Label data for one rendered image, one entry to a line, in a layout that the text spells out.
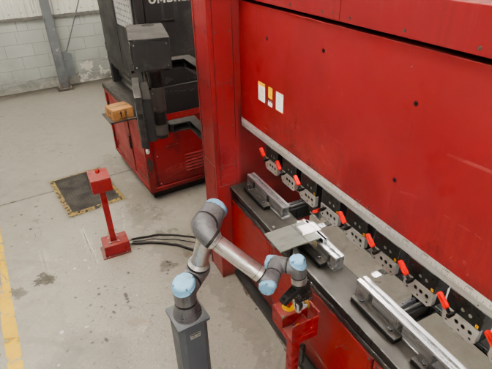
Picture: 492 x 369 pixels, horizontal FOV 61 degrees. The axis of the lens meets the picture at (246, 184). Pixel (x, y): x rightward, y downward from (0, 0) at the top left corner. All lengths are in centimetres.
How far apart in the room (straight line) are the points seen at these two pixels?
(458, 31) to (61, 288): 334
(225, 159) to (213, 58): 72
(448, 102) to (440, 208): 38
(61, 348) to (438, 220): 265
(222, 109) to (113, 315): 177
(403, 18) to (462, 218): 71
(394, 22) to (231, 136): 159
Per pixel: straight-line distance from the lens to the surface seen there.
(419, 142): 164
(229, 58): 275
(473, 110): 148
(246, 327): 324
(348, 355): 237
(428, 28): 154
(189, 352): 241
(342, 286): 232
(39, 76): 887
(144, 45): 273
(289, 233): 242
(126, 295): 361
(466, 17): 146
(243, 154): 303
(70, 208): 480
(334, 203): 215
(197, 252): 212
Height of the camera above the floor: 248
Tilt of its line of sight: 31 degrees down
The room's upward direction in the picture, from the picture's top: 1 degrees counter-clockwise
